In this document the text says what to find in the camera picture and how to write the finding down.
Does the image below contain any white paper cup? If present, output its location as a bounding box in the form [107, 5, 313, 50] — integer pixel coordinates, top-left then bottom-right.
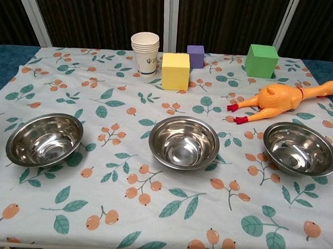
[131, 41, 160, 50]
[131, 31, 160, 47]
[132, 43, 160, 52]
[132, 46, 160, 55]
[132, 48, 159, 77]

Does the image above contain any steel bowl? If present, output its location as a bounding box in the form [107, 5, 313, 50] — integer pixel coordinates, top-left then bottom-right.
[4, 110, 85, 171]
[147, 114, 221, 172]
[261, 121, 333, 178]

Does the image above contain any green foam cube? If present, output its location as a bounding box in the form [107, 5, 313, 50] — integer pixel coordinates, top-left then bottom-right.
[244, 43, 280, 80]

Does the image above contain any grey partition frame post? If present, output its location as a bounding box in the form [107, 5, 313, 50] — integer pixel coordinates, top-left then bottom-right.
[10, 0, 56, 47]
[272, 0, 301, 53]
[161, 0, 180, 53]

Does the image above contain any yellow foam cube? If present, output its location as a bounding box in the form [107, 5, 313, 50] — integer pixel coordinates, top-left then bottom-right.
[160, 52, 191, 92]

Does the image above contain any floral tablecloth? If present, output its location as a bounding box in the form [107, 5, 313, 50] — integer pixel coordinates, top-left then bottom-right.
[0, 42, 333, 249]

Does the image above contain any purple foam cube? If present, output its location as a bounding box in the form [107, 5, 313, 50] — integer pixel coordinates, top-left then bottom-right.
[186, 44, 206, 70]

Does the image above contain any dark brown partition panel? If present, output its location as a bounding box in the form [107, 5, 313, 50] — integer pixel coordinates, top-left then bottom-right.
[278, 0, 333, 63]
[28, 0, 166, 53]
[0, 0, 42, 50]
[175, 0, 293, 59]

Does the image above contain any orange rubber chicken toy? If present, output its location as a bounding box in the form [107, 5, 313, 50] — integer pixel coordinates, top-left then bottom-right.
[226, 74, 333, 130]

